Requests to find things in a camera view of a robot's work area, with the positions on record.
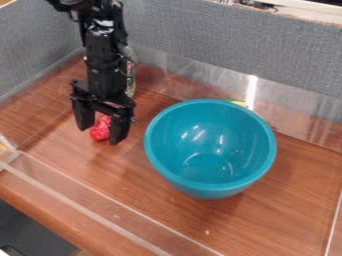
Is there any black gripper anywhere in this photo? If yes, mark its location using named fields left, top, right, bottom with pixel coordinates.
left=70, top=80, right=137, bottom=145

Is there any red toy strawberry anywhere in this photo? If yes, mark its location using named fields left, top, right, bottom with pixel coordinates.
left=90, top=115, right=111, bottom=141

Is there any blue plastic bowl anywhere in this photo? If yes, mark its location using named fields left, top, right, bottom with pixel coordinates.
left=145, top=99, right=278, bottom=199

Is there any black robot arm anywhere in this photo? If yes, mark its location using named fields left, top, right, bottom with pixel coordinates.
left=45, top=0, right=137, bottom=145

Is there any green vegetable can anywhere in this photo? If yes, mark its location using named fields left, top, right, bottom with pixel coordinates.
left=117, top=44, right=140, bottom=99

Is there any clear acrylic barrier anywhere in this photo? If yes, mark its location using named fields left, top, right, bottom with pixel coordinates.
left=0, top=132, right=222, bottom=256

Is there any yellow toy corn cob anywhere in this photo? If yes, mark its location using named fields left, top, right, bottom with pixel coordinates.
left=225, top=98, right=248, bottom=108

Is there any black cable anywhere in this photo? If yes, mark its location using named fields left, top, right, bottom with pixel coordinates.
left=117, top=43, right=138, bottom=79

